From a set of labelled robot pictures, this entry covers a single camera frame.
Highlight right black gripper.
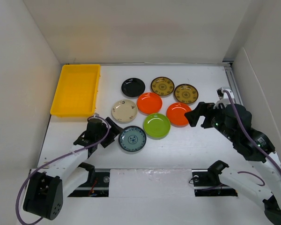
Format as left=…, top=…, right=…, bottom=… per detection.
left=184, top=100, right=237, bottom=142

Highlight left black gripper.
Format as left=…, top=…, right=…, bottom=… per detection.
left=95, top=118, right=123, bottom=147

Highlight blue white patterned plate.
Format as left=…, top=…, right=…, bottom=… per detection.
left=118, top=126, right=147, bottom=153

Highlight cream floral plate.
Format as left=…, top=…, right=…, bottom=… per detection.
left=111, top=99, right=138, bottom=122

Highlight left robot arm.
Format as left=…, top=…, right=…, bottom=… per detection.
left=21, top=116, right=123, bottom=220

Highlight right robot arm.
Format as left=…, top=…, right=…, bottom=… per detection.
left=185, top=102, right=281, bottom=225

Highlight yellow plastic bin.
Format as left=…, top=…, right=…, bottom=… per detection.
left=50, top=64, right=101, bottom=117

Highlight yellow patterned plate right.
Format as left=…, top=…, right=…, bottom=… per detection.
left=174, top=84, right=199, bottom=105

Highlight yellow patterned plate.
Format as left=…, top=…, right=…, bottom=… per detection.
left=174, top=84, right=199, bottom=105
left=150, top=76, right=175, bottom=96

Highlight orange plate right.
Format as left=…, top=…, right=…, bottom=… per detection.
left=166, top=103, right=192, bottom=127

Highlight orange plate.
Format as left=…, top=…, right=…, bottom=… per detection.
left=137, top=92, right=163, bottom=114
left=166, top=103, right=192, bottom=127

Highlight green plate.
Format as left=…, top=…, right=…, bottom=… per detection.
left=143, top=113, right=171, bottom=139

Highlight orange plate left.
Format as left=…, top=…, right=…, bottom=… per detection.
left=137, top=92, right=163, bottom=114

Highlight black plate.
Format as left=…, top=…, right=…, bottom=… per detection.
left=121, top=78, right=146, bottom=98

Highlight yellow patterned plate left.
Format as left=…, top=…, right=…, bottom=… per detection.
left=150, top=76, right=175, bottom=96

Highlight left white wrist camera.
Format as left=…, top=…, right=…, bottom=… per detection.
left=87, top=113, right=100, bottom=121

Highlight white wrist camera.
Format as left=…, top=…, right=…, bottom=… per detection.
left=87, top=113, right=100, bottom=121
left=213, top=87, right=235, bottom=109

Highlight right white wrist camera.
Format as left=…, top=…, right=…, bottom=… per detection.
left=213, top=87, right=235, bottom=109

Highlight aluminium rail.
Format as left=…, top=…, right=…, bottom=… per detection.
left=222, top=61, right=243, bottom=105

